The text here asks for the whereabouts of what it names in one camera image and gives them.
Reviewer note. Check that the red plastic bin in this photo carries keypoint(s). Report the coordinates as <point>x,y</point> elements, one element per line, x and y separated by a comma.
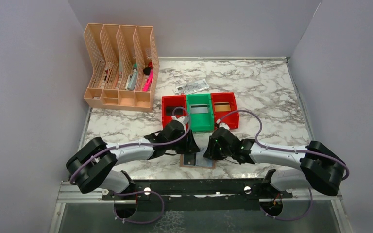
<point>233,119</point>
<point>179,100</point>

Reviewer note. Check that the right red plastic bin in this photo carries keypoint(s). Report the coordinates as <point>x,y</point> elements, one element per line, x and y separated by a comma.
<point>233,119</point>

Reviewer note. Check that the silver card from holder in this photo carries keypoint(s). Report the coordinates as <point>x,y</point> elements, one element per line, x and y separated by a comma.
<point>199,109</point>

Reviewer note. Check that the tan leather card holder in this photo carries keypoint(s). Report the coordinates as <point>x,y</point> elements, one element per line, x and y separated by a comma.
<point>201,162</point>

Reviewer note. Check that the peach plastic file organizer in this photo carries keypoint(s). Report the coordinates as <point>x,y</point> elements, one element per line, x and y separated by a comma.
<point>113,50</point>

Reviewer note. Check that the green plastic bin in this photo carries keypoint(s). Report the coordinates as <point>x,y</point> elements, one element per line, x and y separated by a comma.
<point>201,122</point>

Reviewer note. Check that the black card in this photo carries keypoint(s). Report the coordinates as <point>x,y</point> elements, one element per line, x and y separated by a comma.
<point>189,159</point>
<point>173,110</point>

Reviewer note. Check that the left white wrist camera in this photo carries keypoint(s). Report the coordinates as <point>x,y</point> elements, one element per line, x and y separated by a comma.
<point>184,120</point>

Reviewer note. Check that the gold card with stripe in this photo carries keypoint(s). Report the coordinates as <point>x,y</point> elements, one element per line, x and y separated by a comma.
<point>222,107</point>

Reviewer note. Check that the grey green marker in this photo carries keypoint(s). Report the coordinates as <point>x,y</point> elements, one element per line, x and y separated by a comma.
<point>132,79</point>

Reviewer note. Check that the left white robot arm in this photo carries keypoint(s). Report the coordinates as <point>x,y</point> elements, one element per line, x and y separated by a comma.
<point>91,167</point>

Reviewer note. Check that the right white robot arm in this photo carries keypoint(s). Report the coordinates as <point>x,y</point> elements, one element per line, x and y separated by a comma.
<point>310,166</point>

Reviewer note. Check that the left red plastic bin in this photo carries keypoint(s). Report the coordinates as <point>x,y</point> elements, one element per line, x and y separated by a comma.
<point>179,100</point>

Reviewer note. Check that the black binder clip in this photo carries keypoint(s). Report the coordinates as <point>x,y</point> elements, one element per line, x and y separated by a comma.
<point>148,69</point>

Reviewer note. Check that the pink highlighter pen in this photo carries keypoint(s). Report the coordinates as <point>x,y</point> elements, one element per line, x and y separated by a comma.
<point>148,82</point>

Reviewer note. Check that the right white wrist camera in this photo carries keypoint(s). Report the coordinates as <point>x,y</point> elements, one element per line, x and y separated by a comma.
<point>222,125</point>

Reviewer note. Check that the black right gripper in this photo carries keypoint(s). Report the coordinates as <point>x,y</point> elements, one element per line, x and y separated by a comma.
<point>212,148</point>

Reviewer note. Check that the clear protractor ruler packet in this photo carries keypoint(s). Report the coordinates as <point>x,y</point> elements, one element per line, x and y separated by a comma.
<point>192,87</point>

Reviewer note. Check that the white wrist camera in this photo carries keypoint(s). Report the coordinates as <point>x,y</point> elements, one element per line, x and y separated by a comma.
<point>184,120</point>
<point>222,125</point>

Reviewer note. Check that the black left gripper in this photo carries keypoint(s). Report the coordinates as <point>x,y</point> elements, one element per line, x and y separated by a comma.
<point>189,144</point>

